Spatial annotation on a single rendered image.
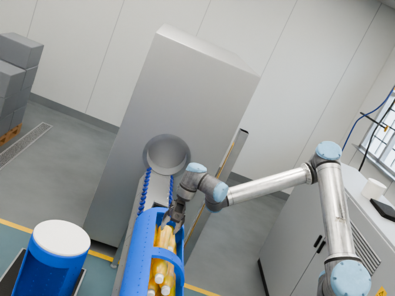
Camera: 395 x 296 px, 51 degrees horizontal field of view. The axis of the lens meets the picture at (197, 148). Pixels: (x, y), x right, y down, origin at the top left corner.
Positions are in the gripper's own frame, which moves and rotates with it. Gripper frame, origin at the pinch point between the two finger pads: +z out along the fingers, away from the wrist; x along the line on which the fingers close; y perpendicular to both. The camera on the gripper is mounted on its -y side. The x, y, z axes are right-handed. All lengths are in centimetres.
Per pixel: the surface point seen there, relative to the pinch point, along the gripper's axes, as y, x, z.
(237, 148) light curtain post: 76, -32, -32
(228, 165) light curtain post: 76, -33, -19
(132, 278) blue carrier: -30.5, 11.1, 9.5
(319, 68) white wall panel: 449, -190, -98
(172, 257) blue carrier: -14.8, -4.3, 3.7
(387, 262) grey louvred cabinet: 41, -143, -10
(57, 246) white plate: -7, 46, 23
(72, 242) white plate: -1.0, 40.8, 23.4
